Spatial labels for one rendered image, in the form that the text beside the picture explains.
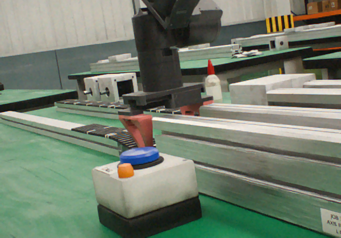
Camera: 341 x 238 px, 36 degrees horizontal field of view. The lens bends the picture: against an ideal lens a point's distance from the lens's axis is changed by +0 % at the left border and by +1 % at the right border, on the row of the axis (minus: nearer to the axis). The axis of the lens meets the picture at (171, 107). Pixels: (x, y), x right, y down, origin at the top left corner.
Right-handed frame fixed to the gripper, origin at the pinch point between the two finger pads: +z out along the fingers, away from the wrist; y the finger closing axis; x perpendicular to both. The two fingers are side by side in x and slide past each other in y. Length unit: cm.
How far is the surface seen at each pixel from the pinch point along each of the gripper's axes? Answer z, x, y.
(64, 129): -0.5, 42.7, -2.0
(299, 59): 10, 201, 216
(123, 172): -4.4, -20.6, -16.5
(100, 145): 1.0, 23.0, -1.9
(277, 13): -32, 583, 544
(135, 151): -5.3, -17.1, -13.4
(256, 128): -6.3, -25.6, -4.8
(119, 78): -6, 88, 32
